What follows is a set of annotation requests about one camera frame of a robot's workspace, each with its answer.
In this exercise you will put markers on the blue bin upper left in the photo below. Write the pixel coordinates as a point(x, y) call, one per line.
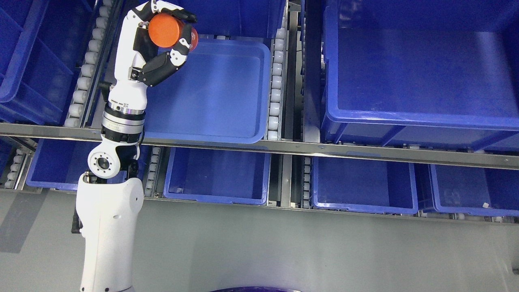
point(41, 44)

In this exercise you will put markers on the orange cylindrical capacitor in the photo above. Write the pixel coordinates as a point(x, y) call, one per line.
point(165, 30)

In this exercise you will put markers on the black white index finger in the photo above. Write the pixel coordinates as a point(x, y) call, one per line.
point(181, 14)

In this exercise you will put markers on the blue bin top centre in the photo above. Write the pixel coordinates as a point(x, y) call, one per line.
point(235, 18)

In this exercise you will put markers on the large blue bin right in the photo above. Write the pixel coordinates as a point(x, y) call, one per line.
point(428, 73)

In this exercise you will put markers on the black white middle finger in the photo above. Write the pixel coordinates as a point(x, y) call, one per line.
point(152, 7)

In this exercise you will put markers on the shallow blue plastic tray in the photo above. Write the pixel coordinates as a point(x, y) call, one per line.
point(221, 94)

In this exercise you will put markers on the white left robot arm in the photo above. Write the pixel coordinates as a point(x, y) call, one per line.
point(108, 226)

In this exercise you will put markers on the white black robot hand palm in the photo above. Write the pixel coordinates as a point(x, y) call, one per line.
point(128, 96)

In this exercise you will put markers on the blue bin far right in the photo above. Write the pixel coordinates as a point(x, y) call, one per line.
point(475, 191)

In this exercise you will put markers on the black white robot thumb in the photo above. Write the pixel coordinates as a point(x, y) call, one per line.
point(161, 63)

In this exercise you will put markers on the metal roller shelf rack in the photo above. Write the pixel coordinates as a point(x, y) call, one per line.
point(295, 112)

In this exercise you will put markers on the blue bin lower right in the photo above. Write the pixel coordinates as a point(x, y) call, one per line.
point(363, 186)

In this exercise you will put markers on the blue bin lower left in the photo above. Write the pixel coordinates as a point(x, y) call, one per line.
point(52, 166)

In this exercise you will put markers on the blue bin lower centre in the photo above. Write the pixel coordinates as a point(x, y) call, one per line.
point(216, 176)

